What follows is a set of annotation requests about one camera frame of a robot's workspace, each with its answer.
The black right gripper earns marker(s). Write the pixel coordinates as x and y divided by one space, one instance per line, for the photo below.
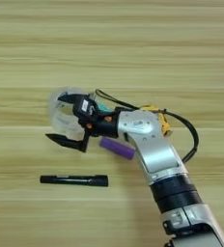
107 127

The clear adhesive tape roll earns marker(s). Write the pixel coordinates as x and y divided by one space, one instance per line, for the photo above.
61 122

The purple cylinder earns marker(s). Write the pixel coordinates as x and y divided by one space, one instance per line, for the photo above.
117 148

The yellow black tape measure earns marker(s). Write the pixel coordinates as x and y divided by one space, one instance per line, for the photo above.
164 123

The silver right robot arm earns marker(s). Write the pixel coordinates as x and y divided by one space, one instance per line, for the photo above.
159 154

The black box with white label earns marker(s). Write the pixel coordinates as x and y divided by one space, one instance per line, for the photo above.
84 106

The green white glue stick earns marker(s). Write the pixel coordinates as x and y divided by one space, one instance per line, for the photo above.
101 107

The black marker pen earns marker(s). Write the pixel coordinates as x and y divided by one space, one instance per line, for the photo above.
73 180

